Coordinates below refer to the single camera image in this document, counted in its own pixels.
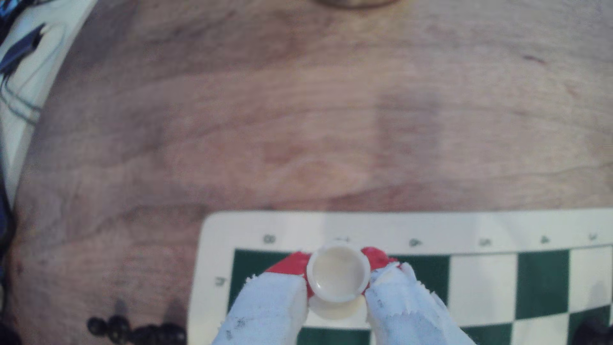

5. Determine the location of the white-taped red gripper finger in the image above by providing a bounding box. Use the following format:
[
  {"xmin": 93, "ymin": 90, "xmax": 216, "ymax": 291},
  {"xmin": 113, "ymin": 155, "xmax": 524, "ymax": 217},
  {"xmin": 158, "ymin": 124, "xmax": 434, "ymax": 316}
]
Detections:
[
  {"xmin": 361, "ymin": 247, "xmax": 477, "ymax": 345},
  {"xmin": 213, "ymin": 252, "xmax": 315, "ymax": 345}
]

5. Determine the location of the white chess pawn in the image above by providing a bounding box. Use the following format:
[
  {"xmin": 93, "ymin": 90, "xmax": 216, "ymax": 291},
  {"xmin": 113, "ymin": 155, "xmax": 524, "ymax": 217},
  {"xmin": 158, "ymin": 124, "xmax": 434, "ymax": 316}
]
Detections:
[{"xmin": 306, "ymin": 242, "xmax": 372, "ymax": 321}]

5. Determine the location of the green and white chess board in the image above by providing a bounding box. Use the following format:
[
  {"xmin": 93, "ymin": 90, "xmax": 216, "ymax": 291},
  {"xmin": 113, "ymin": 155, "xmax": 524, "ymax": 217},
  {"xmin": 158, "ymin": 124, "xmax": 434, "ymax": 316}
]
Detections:
[{"xmin": 187, "ymin": 207, "xmax": 613, "ymax": 345}]

